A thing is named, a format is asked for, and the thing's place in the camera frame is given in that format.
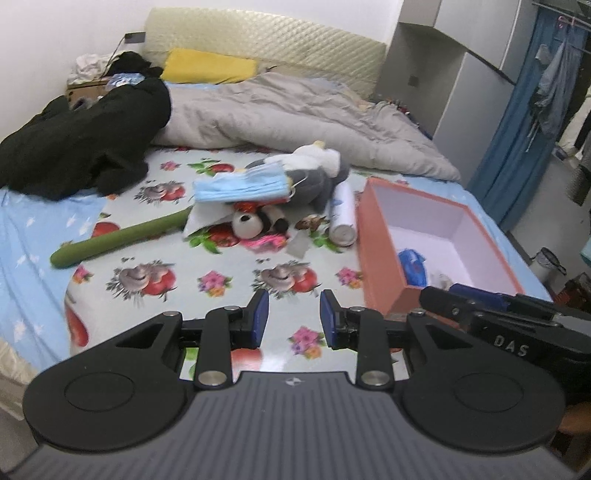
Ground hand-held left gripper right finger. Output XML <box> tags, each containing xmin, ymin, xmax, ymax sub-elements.
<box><xmin>320</xmin><ymin>290</ymin><xmax>472</xmax><ymax>388</ymax></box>

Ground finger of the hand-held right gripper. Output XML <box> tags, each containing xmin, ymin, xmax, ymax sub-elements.
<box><xmin>419</xmin><ymin>286</ymin><xmax>481</xmax><ymax>328</ymax></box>
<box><xmin>450</xmin><ymin>284</ymin><xmax>591</xmax><ymax>320</ymax></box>

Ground clear plastic bag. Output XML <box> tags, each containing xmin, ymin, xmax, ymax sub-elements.
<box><xmin>286</xmin><ymin>231</ymin><xmax>315</xmax><ymax>257</ymax></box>

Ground dark cable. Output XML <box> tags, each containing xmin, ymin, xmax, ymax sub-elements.
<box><xmin>107</xmin><ymin>34</ymin><xmax>128</xmax><ymax>75</ymax></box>

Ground fruit printed bed mat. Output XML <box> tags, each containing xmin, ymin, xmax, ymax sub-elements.
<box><xmin>62</xmin><ymin>145</ymin><xmax>416</xmax><ymax>384</ymax></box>

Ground pink cardboard box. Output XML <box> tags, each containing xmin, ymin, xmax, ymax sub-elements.
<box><xmin>358</xmin><ymin>178</ymin><xmax>526</xmax><ymax>319</ymax></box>

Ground grey wardrobe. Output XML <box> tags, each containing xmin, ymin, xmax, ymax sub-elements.
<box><xmin>373</xmin><ymin>0</ymin><xmax>555</xmax><ymax>185</ymax></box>

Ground hanging denim garment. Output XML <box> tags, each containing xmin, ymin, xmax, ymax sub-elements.
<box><xmin>529</xmin><ymin>44</ymin><xmax>583</xmax><ymax>140</ymax></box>

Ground white clothes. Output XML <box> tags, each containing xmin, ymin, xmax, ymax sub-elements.
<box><xmin>69</xmin><ymin>53</ymin><xmax>122</xmax><ymax>86</ymax></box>

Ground blue curtain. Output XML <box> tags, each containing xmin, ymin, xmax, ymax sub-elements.
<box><xmin>466</xmin><ymin>4</ymin><xmax>583</xmax><ymax>232</ymax></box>

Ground grey penguin plush toy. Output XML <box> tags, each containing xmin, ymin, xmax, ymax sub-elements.
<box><xmin>245</xmin><ymin>141</ymin><xmax>352</xmax><ymax>214</ymax></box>

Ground small panda plush toy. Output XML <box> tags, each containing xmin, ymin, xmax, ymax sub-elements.
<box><xmin>231</xmin><ymin>206</ymin><xmax>290</xmax><ymax>240</ymax></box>

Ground blue face mask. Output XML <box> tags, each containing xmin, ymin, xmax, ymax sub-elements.
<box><xmin>193</xmin><ymin>167</ymin><xmax>296</xmax><ymax>205</ymax></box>

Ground dark garment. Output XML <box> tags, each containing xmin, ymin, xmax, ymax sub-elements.
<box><xmin>113</xmin><ymin>51</ymin><xmax>165</xmax><ymax>80</ymax></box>

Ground white towel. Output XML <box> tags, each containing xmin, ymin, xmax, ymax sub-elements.
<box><xmin>182</xmin><ymin>202</ymin><xmax>237</xmax><ymax>239</ymax></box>

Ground white spray can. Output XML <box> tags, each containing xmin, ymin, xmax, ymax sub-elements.
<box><xmin>329</xmin><ymin>184</ymin><xmax>358</xmax><ymax>247</ymax></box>

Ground cream quilted headboard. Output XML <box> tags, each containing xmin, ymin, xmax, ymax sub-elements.
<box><xmin>144</xmin><ymin>7</ymin><xmax>387</xmax><ymax>100</ymax></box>

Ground green long-handled brush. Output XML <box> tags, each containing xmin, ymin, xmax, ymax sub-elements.
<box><xmin>50</xmin><ymin>208</ymin><xmax>195</xmax><ymax>268</ymax></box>

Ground blue and white packet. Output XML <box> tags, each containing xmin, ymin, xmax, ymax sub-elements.
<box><xmin>108</xmin><ymin>71</ymin><xmax>145</xmax><ymax>88</ymax></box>

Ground yellow pillow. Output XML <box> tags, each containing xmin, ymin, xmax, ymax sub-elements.
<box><xmin>161</xmin><ymin>48</ymin><xmax>259</xmax><ymax>85</ymax></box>

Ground black clothes pile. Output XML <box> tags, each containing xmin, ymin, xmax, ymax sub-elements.
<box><xmin>0</xmin><ymin>78</ymin><xmax>172</xmax><ymax>202</ymax></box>

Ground light blue bedsheet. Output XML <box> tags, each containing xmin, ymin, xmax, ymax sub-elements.
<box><xmin>0</xmin><ymin>182</ymin><xmax>555</xmax><ymax>370</ymax></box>

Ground grey duvet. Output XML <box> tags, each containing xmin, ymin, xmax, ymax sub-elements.
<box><xmin>151</xmin><ymin>73</ymin><xmax>462</xmax><ymax>182</ymax></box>

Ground blue plastic packet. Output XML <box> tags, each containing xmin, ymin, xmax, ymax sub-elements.
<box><xmin>401</xmin><ymin>249</ymin><xmax>426</xmax><ymax>285</ymax></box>

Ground red packet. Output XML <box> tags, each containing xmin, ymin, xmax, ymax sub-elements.
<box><xmin>233</xmin><ymin>200</ymin><xmax>287</xmax><ymax>214</ymax></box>

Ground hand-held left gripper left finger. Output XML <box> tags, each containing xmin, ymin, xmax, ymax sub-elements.
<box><xmin>113</xmin><ymin>290</ymin><xmax>270</xmax><ymax>389</ymax></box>

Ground white trash bin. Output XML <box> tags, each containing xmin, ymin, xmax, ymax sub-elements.
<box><xmin>529</xmin><ymin>247</ymin><xmax>567</xmax><ymax>283</ymax></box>

